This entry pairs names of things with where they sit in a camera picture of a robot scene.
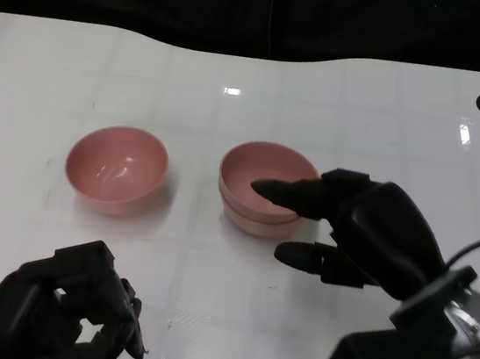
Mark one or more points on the pink plastic bowl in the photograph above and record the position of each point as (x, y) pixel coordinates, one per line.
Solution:
(114, 158)
(241, 171)
(255, 228)

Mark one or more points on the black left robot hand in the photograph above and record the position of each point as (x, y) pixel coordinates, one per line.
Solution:
(28, 306)

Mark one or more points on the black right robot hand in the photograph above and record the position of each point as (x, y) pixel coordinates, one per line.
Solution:
(384, 229)

